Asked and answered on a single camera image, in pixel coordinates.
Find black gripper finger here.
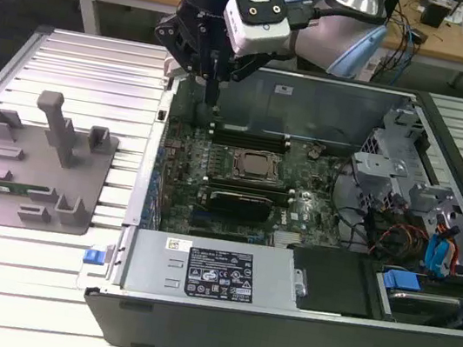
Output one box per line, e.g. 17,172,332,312
210,46,273,113
144,11,225,105

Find black RAM slot row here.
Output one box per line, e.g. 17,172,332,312
208,119,294,157
200,168,299,207

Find silver CPU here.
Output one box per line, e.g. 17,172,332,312
240,153,271,177

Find metal socket cover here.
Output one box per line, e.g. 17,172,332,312
230,146,284,183

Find white power strip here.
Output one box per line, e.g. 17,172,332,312
358,52,384,84

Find green motherboard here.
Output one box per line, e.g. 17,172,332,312
147,117,358,260

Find black graphics card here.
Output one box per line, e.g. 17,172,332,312
205,186,276,225

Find tall black box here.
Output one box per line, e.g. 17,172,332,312
378,0,403,30

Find metal drive cage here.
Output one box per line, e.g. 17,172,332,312
340,100,463,245

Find silver chipset heatsink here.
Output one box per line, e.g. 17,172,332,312
272,228,307,251

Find grey part rack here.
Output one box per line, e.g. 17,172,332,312
0,82,127,245

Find grey power supply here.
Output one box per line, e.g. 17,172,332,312
117,225,307,319

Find black plastic cover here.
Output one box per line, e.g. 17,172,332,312
282,241,383,323

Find blue case latch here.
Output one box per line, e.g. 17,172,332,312
83,248,108,268

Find open black PC case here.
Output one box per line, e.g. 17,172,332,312
77,42,463,347

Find hard disk in blue carrier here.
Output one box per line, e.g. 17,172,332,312
371,262,463,334

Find grey case handle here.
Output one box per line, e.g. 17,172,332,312
160,53,189,83

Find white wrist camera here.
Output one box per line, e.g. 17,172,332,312
214,0,296,64

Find black camera cable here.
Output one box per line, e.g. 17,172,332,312
285,0,390,44

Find black looped wire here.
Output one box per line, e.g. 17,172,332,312
321,157,383,254

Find blue cable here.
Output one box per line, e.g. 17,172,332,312
391,15,421,90

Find coloured wire bundle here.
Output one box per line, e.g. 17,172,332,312
359,203,434,267

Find blue flat wires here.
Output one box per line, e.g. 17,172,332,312
421,221,463,281

